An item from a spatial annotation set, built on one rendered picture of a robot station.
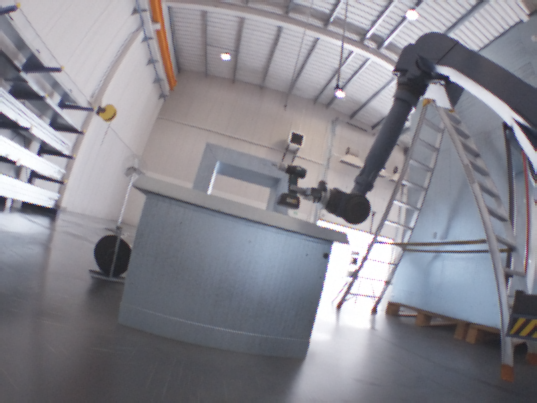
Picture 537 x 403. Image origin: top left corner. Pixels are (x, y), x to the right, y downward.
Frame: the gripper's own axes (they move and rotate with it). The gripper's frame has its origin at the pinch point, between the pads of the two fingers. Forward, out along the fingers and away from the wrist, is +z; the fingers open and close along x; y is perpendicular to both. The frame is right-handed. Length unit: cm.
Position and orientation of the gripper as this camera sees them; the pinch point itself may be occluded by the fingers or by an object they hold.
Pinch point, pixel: (292, 188)
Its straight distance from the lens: 137.6
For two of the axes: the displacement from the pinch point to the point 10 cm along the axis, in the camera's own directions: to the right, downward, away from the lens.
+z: -9.5, -2.6, -1.6
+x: -2.0, 1.4, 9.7
